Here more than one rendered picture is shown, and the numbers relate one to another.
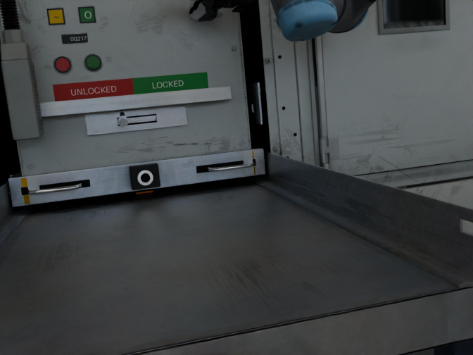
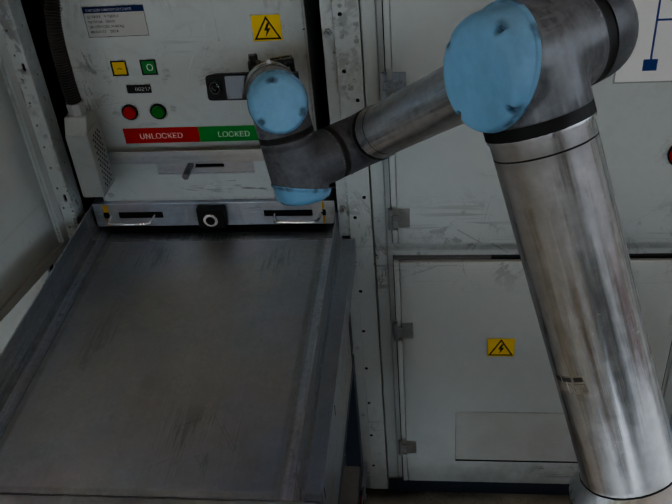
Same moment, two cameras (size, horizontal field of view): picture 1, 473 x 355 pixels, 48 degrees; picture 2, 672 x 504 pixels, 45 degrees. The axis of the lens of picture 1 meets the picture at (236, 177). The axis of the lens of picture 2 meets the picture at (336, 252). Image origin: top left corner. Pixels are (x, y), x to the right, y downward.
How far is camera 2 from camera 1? 1.03 m
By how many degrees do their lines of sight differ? 33
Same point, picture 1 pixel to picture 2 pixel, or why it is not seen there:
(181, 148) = (250, 191)
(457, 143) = not seen: hidden behind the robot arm
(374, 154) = (451, 227)
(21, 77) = (83, 149)
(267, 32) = (335, 98)
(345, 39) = not seen: hidden behind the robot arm
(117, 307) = (95, 441)
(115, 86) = (181, 133)
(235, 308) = (150, 470)
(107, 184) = (178, 217)
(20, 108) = (85, 174)
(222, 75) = not seen: hidden behind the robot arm
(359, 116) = (435, 190)
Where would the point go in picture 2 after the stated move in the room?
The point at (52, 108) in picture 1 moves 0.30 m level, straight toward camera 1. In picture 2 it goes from (120, 157) to (83, 241)
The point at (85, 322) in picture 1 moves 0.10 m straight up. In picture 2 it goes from (71, 451) to (54, 409)
